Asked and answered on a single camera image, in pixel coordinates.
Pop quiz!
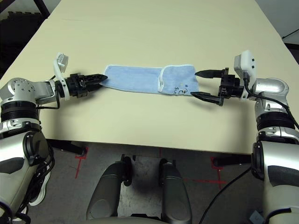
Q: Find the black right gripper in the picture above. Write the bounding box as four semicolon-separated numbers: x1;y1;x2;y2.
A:
190;67;245;107

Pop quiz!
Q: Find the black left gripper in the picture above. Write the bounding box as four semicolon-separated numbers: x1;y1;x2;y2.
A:
55;73;108;99

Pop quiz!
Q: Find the light blue terry towel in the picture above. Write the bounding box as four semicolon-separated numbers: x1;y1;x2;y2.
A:
103;63;200;96

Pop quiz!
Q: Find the black table leg foot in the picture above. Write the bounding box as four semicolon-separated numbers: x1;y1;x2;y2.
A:
213;154;253;168

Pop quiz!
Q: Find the black foam floor mat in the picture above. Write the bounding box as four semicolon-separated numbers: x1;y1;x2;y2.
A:
0;10;45;24

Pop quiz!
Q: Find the gray left robot foot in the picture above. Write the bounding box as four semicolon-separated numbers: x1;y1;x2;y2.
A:
85;155;133;222

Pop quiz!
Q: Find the gray robot foot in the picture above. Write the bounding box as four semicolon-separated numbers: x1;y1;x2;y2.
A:
158;158;192;223
85;155;133;222

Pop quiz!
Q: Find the gray right robot foot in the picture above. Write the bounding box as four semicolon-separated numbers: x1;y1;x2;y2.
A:
158;158;192;223

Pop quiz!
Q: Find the small blue square tag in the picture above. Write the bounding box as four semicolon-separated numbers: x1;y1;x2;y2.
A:
249;210;264;224

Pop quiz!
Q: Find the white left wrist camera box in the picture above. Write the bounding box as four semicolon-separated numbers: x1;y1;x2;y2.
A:
52;52;71;101

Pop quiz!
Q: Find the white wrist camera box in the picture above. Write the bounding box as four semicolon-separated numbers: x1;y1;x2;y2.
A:
233;49;258;99
52;52;71;101

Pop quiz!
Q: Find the black left wrist camera cable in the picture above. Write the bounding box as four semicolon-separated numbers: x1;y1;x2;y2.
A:
35;90;62;111

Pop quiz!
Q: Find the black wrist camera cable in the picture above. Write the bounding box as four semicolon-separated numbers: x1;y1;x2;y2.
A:
35;90;62;111
242;76;299;130

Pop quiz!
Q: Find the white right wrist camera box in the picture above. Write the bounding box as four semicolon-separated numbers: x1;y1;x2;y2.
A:
233;49;258;99

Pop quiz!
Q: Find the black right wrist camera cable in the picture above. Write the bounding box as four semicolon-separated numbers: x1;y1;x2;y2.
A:
242;76;299;130

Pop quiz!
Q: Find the black metal frame leg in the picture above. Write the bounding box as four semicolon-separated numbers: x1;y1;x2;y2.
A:
32;0;51;21

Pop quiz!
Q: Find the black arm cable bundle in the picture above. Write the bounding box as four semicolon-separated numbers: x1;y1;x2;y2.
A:
22;149;56;211

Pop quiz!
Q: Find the black floor cable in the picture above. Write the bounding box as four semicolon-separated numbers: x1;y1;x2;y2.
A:
201;166;253;224

